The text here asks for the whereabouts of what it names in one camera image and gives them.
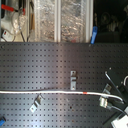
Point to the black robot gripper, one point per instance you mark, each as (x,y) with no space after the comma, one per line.
(117,83)

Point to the black perforated board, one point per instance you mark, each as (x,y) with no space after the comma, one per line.
(31,69)

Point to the clear plastic bin right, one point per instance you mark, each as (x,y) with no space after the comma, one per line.
(74,21)

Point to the clear plastic bin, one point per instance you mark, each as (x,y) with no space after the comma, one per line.
(74,21)
(44,20)

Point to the blue object bottom left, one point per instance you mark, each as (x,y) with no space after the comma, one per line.
(2,120)

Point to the clear plastic bin left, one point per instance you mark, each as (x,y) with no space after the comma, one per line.
(44,20)

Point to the white device with red button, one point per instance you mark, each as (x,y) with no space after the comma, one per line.
(6,36)

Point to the metal cable clip right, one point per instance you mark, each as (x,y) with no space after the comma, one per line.
(107,89)

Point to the metal cable clip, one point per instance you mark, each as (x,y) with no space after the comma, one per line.
(36,104)
(107,89)
(73,80)

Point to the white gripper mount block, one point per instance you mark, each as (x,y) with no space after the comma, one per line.
(121,121)

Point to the metal cable clip centre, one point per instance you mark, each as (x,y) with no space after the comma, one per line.
(73,80)

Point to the blue clamp handle top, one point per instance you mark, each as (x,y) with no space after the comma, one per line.
(94,34)

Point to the metal cable clip lower left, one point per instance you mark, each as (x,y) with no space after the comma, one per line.
(36,104)

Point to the red handled tool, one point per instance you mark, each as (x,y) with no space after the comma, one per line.
(12,9)

